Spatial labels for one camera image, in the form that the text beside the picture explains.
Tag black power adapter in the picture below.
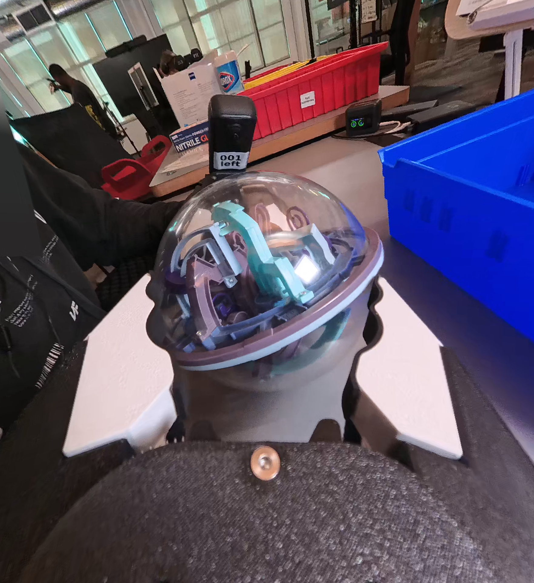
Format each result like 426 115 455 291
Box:
407 99 477 130

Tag blue plastic bin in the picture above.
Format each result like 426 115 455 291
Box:
378 80 534 360

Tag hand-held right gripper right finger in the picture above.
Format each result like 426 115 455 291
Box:
344 277 465 460

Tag white wipes canister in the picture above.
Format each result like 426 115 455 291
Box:
213 49 246 97

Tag clear plastic maze ball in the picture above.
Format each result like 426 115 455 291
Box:
146 172 385 394

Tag red plastic bin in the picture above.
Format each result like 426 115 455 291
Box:
238 41 389 141

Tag blue white glove box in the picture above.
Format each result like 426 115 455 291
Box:
169 122 215 155

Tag small black digital timer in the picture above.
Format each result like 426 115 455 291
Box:
344 101 384 139

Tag black monitor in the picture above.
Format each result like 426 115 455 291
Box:
92 35 175 121

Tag white printed sign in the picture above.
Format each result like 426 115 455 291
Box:
161 62 222 130

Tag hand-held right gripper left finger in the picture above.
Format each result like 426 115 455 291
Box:
62 274 178 458

